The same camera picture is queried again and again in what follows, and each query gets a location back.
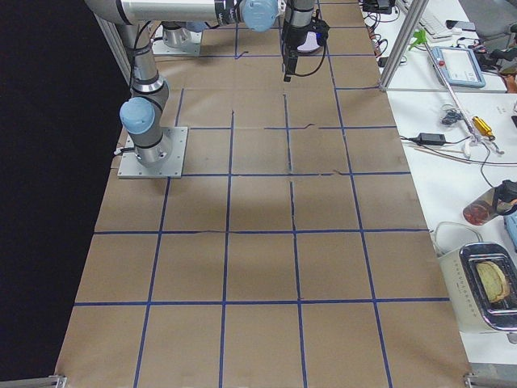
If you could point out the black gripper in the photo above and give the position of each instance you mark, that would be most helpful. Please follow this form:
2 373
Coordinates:
293 40

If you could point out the lilac plate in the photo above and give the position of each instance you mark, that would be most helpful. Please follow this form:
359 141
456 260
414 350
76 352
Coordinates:
310 45

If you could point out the green reacher grabber tool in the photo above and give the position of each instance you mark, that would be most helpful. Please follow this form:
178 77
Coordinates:
475 135

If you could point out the black power adapter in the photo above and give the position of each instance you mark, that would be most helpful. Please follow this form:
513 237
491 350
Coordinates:
431 139

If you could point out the blue teach pendant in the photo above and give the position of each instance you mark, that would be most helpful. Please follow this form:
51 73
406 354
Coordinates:
459 66

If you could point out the brown paper table cover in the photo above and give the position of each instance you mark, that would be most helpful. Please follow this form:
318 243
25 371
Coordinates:
292 253

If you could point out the bread slice in toaster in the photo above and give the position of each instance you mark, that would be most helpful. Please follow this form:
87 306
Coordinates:
493 280

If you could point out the cream toaster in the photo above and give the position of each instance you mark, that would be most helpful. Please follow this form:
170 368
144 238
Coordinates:
474 313

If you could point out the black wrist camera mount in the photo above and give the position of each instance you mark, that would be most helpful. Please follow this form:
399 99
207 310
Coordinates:
321 29

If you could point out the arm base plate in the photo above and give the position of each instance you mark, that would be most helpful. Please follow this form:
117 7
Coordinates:
161 50
164 160

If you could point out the aluminium frame post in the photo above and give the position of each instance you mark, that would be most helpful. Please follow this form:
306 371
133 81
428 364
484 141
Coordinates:
412 18

